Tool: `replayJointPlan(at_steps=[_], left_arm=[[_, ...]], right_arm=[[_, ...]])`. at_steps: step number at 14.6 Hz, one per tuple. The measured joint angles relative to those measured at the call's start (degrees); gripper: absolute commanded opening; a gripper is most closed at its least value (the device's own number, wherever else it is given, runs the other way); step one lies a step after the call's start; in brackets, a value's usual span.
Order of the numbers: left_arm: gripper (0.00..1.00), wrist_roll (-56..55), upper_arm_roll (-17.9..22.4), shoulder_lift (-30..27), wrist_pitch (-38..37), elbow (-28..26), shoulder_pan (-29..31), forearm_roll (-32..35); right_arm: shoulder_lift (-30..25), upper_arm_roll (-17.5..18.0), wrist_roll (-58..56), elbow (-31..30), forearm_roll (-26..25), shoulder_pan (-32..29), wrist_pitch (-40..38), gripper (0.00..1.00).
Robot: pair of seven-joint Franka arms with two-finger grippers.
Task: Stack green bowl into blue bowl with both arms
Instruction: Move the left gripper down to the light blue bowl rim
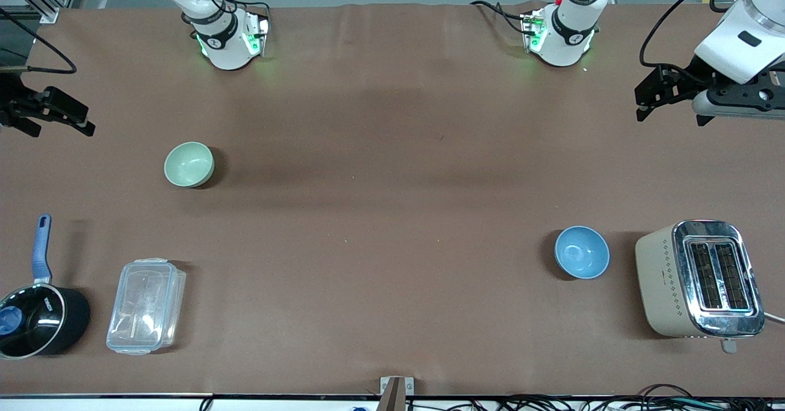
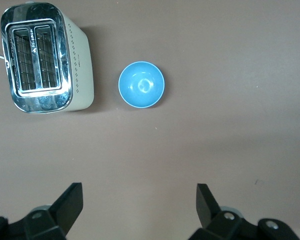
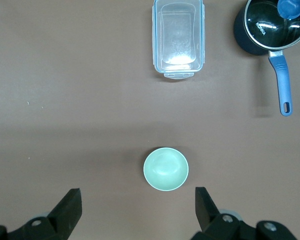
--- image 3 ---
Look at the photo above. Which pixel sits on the glass lid with blue knob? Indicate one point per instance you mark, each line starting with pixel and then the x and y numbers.
pixel 270 27

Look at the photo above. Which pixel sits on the green bowl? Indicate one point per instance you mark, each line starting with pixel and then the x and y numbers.
pixel 165 170

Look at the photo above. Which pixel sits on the clear plastic food container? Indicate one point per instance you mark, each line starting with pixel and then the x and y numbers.
pixel 178 37

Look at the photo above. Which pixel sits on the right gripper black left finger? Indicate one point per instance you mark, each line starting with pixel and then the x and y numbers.
pixel 65 212

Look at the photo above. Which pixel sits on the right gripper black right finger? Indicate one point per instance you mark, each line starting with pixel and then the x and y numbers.
pixel 207 212

